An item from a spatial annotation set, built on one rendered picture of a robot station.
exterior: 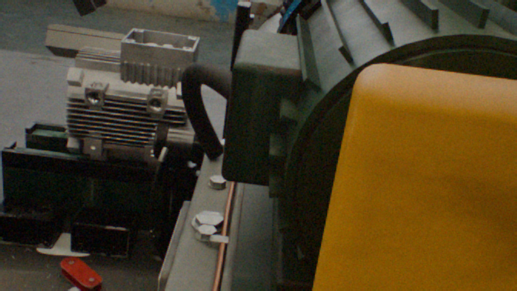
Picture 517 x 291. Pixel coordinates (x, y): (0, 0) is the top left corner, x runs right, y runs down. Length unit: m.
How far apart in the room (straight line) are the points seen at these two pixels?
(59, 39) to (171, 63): 0.39
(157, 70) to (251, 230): 0.60
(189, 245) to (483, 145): 0.27
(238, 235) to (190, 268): 0.04
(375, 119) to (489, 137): 0.04
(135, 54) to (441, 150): 0.82
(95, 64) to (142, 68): 0.08
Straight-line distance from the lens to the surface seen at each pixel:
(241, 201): 0.47
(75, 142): 1.06
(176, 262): 0.42
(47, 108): 1.64
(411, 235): 0.23
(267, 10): 1.44
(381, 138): 0.21
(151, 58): 0.99
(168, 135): 0.92
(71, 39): 1.31
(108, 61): 1.03
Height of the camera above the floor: 1.40
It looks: 24 degrees down
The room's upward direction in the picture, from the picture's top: 8 degrees clockwise
